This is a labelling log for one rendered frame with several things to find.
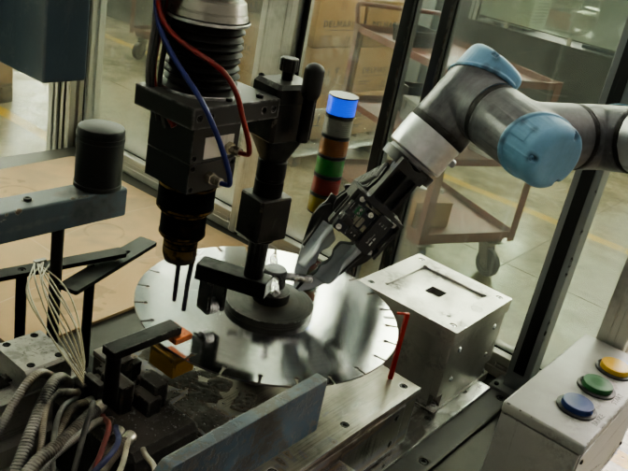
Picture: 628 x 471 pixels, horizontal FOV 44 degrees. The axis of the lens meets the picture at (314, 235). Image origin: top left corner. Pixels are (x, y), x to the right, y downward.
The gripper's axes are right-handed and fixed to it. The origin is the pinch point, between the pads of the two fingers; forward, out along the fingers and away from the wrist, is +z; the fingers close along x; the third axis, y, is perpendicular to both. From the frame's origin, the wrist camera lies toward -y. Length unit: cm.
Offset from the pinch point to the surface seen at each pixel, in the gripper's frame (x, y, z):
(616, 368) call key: 42.7, -6.2, -16.9
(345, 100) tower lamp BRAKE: -8.8, -22.0, -20.2
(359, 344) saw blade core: 9.2, 6.3, 0.4
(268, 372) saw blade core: 1.1, 15.0, 7.1
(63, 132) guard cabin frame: -51, -100, 31
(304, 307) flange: 2.2, 1.9, 2.3
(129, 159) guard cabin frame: -33, -86, 22
